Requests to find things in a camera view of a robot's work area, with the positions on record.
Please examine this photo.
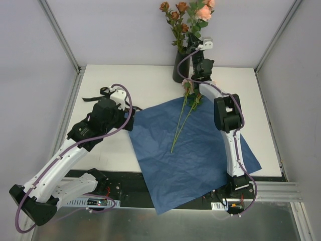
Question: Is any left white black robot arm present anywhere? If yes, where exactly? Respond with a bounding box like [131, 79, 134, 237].
[9, 96, 135, 226]

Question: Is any black gold-lettered ribbon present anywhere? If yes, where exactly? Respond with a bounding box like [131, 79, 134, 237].
[82, 86, 111, 103]

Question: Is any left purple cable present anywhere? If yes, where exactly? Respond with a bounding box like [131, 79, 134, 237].
[16, 83, 133, 233]

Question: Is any peach rose stem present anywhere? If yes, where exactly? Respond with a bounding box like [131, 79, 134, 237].
[187, 0, 216, 38]

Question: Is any pink orange flower bunch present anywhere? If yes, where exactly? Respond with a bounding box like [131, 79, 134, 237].
[171, 79, 203, 153]

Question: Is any left white cable duct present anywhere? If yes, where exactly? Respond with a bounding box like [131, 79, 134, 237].
[65, 197, 120, 208]

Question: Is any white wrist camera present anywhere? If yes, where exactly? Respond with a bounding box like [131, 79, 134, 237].
[197, 38, 213, 51]
[109, 87, 127, 110]

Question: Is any aluminium frame post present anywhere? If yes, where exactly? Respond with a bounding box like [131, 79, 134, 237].
[254, 0, 303, 75]
[38, 0, 81, 73]

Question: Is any black tapered vase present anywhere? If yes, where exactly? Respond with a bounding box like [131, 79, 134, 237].
[173, 47, 190, 83]

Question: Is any brown orange rose stem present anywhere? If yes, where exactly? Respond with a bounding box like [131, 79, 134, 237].
[159, 2, 189, 54]

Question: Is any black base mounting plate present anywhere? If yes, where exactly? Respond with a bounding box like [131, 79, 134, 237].
[65, 169, 259, 209]

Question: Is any white cable duct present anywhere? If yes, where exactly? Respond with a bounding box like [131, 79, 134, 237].
[65, 197, 120, 208]
[211, 202, 229, 211]

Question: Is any right aluminium frame post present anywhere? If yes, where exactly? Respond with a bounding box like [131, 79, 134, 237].
[254, 0, 303, 75]

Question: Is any right white cable duct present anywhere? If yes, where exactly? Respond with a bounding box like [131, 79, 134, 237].
[211, 202, 229, 211]

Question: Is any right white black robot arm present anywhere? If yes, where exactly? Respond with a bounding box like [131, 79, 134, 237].
[187, 33, 250, 198]

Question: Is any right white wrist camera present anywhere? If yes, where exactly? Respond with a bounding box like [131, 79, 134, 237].
[197, 38, 213, 51]

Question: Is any blue wrapping paper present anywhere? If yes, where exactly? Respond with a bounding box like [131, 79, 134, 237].
[127, 96, 262, 216]

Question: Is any left aluminium frame post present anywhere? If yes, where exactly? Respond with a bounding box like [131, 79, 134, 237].
[38, 0, 81, 73]

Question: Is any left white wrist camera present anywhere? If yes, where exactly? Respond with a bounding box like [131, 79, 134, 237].
[109, 87, 127, 110]

